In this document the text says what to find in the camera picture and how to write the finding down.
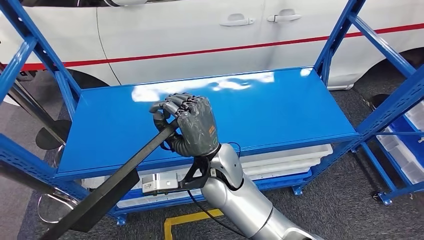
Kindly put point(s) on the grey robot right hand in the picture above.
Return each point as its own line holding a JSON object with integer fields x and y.
{"x": 198, "y": 126}

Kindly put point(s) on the long black plastic part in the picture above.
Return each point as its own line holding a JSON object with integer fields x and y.
{"x": 109, "y": 195}

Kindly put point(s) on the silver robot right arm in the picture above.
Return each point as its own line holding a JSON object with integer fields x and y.
{"x": 238, "y": 202}

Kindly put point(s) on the blue steel shelf rack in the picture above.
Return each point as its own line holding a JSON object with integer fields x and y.
{"x": 265, "y": 109}

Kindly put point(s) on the blue wheeled shelf rack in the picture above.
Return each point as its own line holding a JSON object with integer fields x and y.
{"x": 381, "y": 173}

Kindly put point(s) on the white plastic bin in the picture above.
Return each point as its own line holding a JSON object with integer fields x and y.
{"x": 281, "y": 154}
{"x": 397, "y": 159}
{"x": 415, "y": 116}
{"x": 92, "y": 182}
{"x": 159, "y": 202}
{"x": 281, "y": 170}

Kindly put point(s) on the white car with red stripe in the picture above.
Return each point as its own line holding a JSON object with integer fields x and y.
{"x": 182, "y": 33}

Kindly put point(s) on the round black floor base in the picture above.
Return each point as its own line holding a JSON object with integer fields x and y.
{"x": 379, "y": 99}

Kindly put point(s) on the blue plastic bin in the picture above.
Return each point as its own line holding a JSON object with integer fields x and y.
{"x": 410, "y": 142}

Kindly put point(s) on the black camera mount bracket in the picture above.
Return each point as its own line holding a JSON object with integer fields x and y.
{"x": 193, "y": 185}

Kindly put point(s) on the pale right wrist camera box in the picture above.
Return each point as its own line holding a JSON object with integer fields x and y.
{"x": 159, "y": 182}

